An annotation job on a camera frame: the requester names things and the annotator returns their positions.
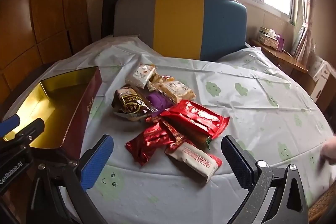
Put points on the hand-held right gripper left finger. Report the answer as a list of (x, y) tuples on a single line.
[(97, 161)]

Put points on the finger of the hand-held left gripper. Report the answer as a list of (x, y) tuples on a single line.
[(10, 124), (26, 132)]

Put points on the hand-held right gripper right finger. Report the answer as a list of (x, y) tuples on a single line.
[(236, 162)]

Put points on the maroon box with gold lining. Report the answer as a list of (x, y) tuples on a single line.
[(39, 100)]

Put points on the white and red snack packet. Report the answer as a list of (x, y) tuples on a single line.
[(194, 161)]

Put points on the red foil snack packet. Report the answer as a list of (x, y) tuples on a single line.
[(147, 144)]

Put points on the large red snack packet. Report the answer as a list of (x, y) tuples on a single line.
[(194, 116)]

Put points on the red patterned snack packet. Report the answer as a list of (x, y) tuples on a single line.
[(176, 141)]

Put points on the brown snack packet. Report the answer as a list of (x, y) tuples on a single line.
[(130, 102)]

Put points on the purple snack packet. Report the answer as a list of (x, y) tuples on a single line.
[(157, 103)]

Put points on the clear rice cracker packet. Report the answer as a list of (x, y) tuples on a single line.
[(178, 90)]

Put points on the white tablecloth with green clouds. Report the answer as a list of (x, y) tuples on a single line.
[(236, 113)]

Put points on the woven rattan chair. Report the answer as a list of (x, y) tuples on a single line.
[(323, 205)]

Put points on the wooden desk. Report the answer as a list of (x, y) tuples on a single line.
[(283, 58)]

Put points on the patterned tissue box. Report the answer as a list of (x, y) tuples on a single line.
[(269, 41)]

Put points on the wooden wardrobe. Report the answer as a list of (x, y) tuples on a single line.
[(47, 3)]

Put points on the purple gauze pouch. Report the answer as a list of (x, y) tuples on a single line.
[(280, 43)]

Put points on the green and white box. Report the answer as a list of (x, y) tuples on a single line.
[(263, 29)]

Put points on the grey yellow blue chair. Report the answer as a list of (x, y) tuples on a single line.
[(178, 24)]

